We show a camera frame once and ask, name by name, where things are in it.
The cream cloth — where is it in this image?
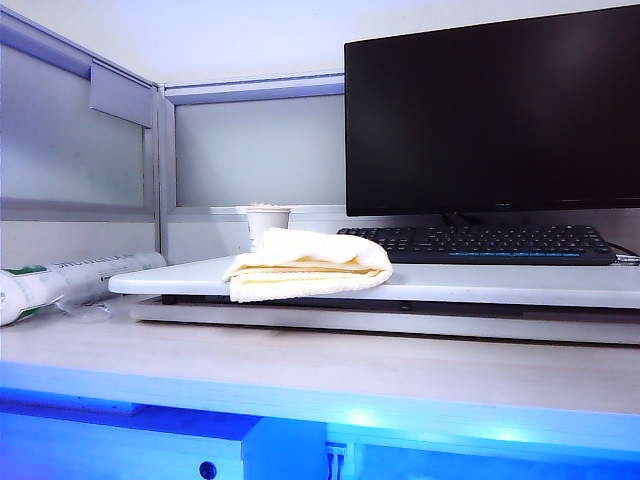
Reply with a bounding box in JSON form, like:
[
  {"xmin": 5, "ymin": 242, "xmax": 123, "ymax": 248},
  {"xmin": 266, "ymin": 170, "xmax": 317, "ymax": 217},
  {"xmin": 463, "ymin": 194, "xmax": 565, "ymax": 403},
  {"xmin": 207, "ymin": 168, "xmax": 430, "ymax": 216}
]
[{"xmin": 221, "ymin": 227, "xmax": 394, "ymax": 304}]

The black keyboard cable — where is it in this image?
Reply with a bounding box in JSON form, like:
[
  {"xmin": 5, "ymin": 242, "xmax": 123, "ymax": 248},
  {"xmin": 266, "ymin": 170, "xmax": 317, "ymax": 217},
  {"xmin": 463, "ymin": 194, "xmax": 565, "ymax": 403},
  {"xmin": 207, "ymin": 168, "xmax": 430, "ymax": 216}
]
[{"xmin": 606, "ymin": 241, "xmax": 640, "ymax": 266}]

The grey partition name plate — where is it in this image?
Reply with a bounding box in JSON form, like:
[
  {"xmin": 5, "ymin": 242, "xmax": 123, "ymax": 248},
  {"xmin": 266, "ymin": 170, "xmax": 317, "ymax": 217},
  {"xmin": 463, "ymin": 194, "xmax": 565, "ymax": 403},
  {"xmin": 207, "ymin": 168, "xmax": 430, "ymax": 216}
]
[{"xmin": 88, "ymin": 59, "xmax": 154, "ymax": 129}]

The white desk riser platform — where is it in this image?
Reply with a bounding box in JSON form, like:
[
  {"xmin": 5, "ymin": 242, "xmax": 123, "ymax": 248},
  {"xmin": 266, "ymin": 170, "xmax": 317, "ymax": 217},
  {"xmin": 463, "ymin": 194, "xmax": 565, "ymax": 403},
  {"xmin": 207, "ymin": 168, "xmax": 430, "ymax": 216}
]
[{"xmin": 107, "ymin": 257, "xmax": 640, "ymax": 310}]

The clear plastic wrapper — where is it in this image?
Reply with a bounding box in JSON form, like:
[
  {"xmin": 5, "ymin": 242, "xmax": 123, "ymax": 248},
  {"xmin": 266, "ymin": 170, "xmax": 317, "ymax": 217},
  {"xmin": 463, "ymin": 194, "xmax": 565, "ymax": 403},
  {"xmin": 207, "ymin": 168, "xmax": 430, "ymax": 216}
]
[{"xmin": 62, "ymin": 297, "xmax": 114, "ymax": 324}]

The white bracket block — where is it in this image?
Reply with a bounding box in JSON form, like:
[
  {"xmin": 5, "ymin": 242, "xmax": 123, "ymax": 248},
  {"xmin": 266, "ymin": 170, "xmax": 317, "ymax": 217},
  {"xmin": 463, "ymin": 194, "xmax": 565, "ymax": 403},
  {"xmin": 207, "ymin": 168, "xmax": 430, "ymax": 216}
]
[{"xmin": 239, "ymin": 417, "xmax": 329, "ymax": 480}]

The white desk riser base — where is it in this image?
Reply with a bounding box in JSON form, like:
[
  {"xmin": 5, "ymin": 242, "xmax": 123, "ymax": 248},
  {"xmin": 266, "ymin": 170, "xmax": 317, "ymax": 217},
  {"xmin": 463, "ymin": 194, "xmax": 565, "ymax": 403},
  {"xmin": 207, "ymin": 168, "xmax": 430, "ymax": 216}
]
[{"xmin": 128, "ymin": 294, "xmax": 640, "ymax": 346}]

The white printed roll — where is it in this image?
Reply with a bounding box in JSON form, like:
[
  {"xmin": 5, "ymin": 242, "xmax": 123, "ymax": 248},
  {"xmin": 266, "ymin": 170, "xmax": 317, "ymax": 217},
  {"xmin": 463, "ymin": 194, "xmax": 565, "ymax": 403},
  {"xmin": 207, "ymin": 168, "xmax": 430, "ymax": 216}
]
[{"xmin": 52, "ymin": 251, "xmax": 169, "ymax": 307}]

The grey rear partition panel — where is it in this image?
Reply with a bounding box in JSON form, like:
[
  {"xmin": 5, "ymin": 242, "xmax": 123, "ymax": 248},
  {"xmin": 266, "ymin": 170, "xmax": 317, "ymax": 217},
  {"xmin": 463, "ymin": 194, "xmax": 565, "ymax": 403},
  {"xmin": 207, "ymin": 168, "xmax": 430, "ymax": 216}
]
[{"xmin": 158, "ymin": 73, "xmax": 347, "ymax": 266}]

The white paper cup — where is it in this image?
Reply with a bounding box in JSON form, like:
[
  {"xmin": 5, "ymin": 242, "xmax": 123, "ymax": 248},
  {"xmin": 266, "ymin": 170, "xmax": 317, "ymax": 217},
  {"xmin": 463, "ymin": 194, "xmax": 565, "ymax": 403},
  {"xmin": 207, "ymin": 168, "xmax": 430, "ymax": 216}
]
[{"xmin": 246, "ymin": 202, "xmax": 292, "ymax": 254}]

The black computer monitor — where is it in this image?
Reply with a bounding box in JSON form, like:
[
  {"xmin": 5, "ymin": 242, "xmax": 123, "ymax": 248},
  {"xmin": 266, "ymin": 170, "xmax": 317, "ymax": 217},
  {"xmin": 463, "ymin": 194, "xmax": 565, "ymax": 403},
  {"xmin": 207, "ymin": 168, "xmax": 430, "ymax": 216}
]
[{"xmin": 343, "ymin": 4, "xmax": 640, "ymax": 227}]

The blue robot base frame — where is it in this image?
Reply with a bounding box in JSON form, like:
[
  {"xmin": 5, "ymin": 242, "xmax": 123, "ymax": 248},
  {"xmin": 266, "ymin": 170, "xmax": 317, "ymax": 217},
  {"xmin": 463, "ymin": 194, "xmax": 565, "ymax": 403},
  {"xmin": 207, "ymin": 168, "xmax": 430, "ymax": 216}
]
[{"xmin": 0, "ymin": 362, "xmax": 640, "ymax": 480}]

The black keyboard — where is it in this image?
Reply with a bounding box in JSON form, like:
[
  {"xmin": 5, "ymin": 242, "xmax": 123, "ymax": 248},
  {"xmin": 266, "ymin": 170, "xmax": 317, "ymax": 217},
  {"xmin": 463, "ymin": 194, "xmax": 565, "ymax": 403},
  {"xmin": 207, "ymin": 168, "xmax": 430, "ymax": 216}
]
[{"xmin": 335, "ymin": 224, "xmax": 619, "ymax": 267}]

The grey side partition panel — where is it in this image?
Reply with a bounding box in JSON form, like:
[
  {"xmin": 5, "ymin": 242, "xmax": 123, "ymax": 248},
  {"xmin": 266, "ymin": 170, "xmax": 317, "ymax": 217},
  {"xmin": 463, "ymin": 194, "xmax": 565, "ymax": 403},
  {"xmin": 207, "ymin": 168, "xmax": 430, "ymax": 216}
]
[{"xmin": 0, "ymin": 9, "xmax": 164, "ymax": 272}]

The white tube with green label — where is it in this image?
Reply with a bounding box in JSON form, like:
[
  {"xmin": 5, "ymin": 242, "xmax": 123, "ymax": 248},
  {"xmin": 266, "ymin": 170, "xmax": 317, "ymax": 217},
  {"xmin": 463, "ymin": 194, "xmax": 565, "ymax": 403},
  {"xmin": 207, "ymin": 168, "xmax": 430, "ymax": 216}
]
[{"xmin": 0, "ymin": 264, "xmax": 69, "ymax": 327}]

